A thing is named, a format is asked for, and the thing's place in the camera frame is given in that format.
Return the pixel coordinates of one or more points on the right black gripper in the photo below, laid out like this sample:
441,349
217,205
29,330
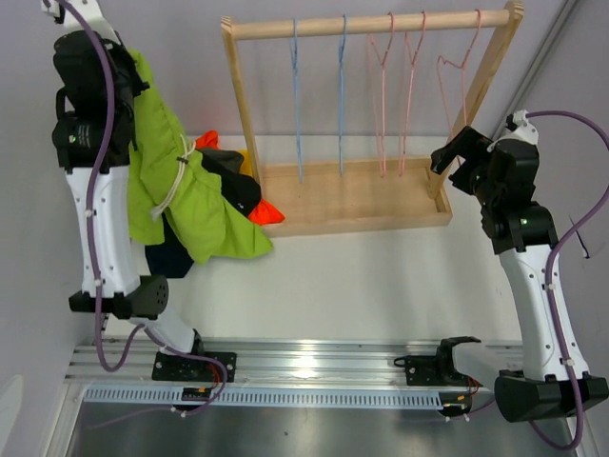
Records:
470,145

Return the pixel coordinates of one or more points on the light blue hanger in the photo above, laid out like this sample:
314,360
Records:
341,49
294,56

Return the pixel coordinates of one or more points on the orange mesh shorts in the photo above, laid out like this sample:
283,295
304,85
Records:
261,209

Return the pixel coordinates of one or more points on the black shorts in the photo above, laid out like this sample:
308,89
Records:
204,209

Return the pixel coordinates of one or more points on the dark olive shorts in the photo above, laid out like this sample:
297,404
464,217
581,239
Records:
229,159

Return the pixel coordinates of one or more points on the lime green shorts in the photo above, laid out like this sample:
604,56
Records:
159,135

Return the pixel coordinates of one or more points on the navy blue shorts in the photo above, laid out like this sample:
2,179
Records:
169,259

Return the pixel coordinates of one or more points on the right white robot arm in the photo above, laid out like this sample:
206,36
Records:
554,381

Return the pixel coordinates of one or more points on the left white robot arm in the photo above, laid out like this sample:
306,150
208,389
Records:
94,131

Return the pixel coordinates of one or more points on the wooden clothes rack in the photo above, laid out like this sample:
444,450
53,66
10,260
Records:
361,200

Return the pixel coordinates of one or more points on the yellow plastic tray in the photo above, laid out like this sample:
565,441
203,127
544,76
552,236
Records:
246,166

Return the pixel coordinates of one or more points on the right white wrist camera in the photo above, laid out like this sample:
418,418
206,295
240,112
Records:
518,127

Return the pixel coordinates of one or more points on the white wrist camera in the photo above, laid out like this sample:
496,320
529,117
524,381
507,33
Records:
89,11
518,127

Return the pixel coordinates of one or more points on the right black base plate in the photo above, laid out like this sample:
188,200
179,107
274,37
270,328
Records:
436,370

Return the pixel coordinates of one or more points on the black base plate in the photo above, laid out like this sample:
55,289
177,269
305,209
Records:
436,370
174,368

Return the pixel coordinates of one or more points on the aluminium mounting rail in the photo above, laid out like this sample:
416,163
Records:
267,363

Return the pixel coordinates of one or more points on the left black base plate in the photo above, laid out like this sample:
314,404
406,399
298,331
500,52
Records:
174,368

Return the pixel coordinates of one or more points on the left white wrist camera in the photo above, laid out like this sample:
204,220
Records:
89,11

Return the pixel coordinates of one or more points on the slotted grey cable duct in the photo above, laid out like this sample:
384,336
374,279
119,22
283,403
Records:
278,397

